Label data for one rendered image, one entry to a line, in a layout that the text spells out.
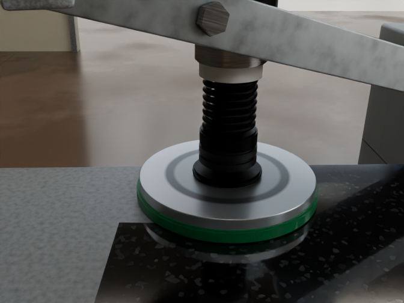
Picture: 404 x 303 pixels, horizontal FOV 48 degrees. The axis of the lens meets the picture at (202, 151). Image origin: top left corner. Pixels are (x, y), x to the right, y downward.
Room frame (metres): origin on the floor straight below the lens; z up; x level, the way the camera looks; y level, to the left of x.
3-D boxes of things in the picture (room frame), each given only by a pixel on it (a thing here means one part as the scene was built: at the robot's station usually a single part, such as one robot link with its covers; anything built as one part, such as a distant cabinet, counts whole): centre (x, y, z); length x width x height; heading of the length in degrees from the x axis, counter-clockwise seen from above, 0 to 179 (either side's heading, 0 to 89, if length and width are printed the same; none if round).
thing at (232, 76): (0.49, -0.03, 0.97); 0.07 x 0.07 x 0.04
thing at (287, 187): (0.49, -0.03, 0.82); 0.21 x 0.21 x 0.01
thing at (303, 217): (0.49, -0.03, 0.82); 0.22 x 0.22 x 0.04
